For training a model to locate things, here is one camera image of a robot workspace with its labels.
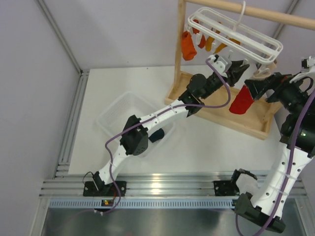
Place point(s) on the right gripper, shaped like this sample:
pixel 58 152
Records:
pixel 276 81

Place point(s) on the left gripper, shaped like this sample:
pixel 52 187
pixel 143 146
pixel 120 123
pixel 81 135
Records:
pixel 236 71

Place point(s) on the red and beige sock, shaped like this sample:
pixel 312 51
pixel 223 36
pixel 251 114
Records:
pixel 244 100

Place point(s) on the white plastic clip hanger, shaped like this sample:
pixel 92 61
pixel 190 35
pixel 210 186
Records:
pixel 255 45

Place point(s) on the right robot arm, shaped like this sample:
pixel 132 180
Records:
pixel 264 205

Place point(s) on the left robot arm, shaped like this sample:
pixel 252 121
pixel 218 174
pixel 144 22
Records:
pixel 139 132

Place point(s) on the yellow sock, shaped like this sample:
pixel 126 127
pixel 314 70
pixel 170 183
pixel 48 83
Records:
pixel 213 45

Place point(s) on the orange sock near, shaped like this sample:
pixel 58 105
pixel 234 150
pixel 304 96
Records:
pixel 202 42

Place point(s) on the orange sock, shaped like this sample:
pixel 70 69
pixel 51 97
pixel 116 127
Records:
pixel 202 42
pixel 187 45

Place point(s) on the orange sock far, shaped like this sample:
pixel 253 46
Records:
pixel 187 45

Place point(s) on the navy blue sock pair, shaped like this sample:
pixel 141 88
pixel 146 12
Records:
pixel 157 135

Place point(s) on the clear plastic bin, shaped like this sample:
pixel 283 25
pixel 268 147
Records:
pixel 112 120

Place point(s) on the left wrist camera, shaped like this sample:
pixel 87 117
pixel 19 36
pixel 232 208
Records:
pixel 220 64

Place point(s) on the wooden drying rack frame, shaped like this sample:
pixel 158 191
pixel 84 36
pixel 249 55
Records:
pixel 257 121

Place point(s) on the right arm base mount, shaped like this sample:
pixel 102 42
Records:
pixel 231 187

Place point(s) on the aluminium corner frame post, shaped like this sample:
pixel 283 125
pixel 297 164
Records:
pixel 57 31

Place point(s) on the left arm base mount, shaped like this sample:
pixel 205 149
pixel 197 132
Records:
pixel 97 188

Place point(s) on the aluminium rail beam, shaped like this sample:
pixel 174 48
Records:
pixel 145 185

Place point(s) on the grey slotted cable duct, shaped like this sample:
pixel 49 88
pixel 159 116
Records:
pixel 143 203

